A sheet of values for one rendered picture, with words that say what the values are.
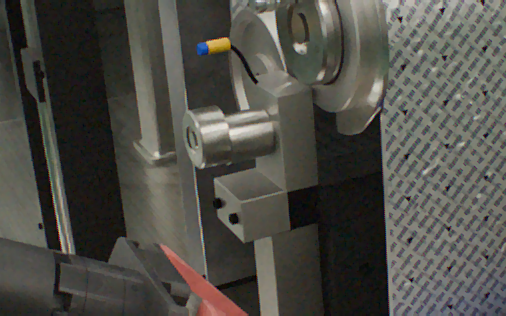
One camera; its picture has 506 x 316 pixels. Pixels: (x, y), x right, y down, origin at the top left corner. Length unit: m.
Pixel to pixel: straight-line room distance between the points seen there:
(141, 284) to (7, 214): 0.74
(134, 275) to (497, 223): 0.25
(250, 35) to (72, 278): 0.30
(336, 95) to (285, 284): 0.16
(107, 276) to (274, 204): 0.16
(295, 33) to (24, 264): 0.23
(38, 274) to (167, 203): 0.73
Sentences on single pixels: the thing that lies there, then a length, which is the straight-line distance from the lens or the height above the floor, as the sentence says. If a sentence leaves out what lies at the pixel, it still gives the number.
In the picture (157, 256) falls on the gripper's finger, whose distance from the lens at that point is 0.69.
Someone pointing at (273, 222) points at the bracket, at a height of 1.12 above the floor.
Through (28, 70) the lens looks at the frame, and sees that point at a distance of 1.04.
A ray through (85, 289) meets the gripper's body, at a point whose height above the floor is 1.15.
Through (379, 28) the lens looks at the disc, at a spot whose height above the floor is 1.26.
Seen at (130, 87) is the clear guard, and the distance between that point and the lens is 1.75.
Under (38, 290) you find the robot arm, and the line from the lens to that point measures 0.63.
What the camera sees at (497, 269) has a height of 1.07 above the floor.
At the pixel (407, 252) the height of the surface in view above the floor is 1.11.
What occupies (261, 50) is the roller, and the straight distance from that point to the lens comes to 0.85.
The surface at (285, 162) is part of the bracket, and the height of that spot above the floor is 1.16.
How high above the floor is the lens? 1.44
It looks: 22 degrees down
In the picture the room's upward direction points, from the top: 5 degrees counter-clockwise
